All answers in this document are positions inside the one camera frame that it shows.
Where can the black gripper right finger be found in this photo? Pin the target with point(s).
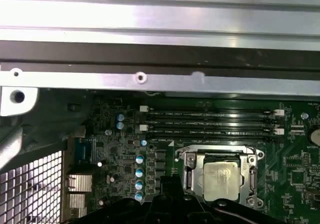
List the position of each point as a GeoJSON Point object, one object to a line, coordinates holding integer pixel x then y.
{"type": "Point", "coordinates": [195, 211]}

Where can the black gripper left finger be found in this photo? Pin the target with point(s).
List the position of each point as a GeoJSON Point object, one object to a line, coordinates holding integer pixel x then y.
{"type": "Point", "coordinates": [150, 211]}

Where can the silver CPU plate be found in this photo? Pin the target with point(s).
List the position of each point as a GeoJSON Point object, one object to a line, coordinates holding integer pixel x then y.
{"type": "Point", "coordinates": [221, 181]}

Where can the metal socket cover frame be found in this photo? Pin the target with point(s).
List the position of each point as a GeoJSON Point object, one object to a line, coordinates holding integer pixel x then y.
{"type": "Point", "coordinates": [245, 179]}

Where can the thin metal locking lever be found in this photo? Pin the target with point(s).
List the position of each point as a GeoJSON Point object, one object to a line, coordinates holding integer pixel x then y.
{"type": "Point", "coordinates": [250, 150]}

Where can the black RAM slot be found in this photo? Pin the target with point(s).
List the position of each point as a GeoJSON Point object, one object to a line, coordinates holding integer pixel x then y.
{"type": "Point", "coordinates": [200, 132]}
{"type": "Point", "coordinates": [200, 114]}
{"type": "Point", "coordinates": [200, 139]}
{"type": "Point", "coordinates": [200, 122]}

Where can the CPU socket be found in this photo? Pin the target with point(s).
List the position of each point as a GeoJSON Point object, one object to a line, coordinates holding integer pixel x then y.
{"type": "Point", "coordinates": [260, 154]}

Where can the silver rear port housing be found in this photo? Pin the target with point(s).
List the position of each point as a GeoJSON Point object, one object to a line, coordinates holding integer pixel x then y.
{"type": "Point", "coordinates": [77, 201]}
{"type": "Point", "coordinates": [80, 182]}

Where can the blue rear port connector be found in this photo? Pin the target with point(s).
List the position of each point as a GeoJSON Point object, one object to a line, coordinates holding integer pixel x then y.
{"type": "Point", "coordinates": [85, 150]}

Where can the green motherboard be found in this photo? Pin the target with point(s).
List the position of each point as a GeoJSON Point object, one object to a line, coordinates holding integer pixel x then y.
{"type": "Point", "coordinates": [275, 159]}

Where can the black PC case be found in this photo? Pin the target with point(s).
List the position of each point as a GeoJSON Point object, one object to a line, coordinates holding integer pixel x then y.
{"type": "Point", "coordinates": [100, 83]}

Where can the round coin battery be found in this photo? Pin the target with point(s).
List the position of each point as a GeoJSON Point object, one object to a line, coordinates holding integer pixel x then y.
{"type": "Point", "coordinates": [315, 136]}

